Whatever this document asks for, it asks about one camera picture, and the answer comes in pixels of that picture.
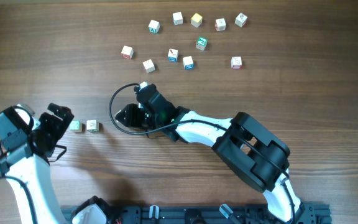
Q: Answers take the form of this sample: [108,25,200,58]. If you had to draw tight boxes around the green N block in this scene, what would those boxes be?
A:
[69,120,83,133]

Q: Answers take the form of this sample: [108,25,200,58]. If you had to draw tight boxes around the plain wooden block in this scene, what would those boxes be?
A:
[86,119,99,133]

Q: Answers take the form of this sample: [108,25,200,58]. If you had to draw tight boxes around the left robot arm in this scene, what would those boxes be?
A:
[0,103,108,223]

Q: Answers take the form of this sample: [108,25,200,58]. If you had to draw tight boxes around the wooden block red stripes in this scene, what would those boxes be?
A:
[142,59,155,73]

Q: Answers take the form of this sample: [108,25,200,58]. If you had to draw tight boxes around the wooden block blue side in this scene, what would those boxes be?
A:
[182,56,194,70]

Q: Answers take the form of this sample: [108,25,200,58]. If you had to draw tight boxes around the wooden block blue picture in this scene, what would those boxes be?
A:
[168,49,178,62]

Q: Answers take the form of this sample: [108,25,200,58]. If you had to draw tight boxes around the wooden block red left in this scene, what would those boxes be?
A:
[121,45,134,59]

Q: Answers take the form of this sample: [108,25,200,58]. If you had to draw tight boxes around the green picture block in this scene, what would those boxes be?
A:
[196,36,208,50]

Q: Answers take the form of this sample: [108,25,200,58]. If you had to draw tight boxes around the wooden block teal side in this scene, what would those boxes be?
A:
[148,20,160,34]

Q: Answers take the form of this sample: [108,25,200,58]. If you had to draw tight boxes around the wooden block red bottom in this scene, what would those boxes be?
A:
[231,57,242,69]

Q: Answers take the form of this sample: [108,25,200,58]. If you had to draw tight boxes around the white wooden block top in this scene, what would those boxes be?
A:
[172,12,183,25]

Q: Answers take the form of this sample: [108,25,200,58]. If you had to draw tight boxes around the yellow wooden block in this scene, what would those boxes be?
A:
[191,13,203,27]

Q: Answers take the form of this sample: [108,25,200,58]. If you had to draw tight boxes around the wooden block red picture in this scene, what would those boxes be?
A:
[215,18,226,32]

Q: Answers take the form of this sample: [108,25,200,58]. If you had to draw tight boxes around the wooden block far right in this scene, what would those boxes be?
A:
[235,12,248,27]

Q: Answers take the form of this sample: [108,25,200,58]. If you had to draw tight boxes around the right camera cable black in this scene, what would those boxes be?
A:
[108,82,296,224]

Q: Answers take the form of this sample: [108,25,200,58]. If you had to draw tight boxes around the camera cable black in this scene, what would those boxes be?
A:
[108,82,296,224]
[0,127,39,224]

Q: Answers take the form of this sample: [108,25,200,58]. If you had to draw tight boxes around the left camera cable black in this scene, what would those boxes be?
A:
[0,127,39,224]

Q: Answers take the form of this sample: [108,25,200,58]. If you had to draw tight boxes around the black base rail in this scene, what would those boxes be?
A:
[61,203,333,224]

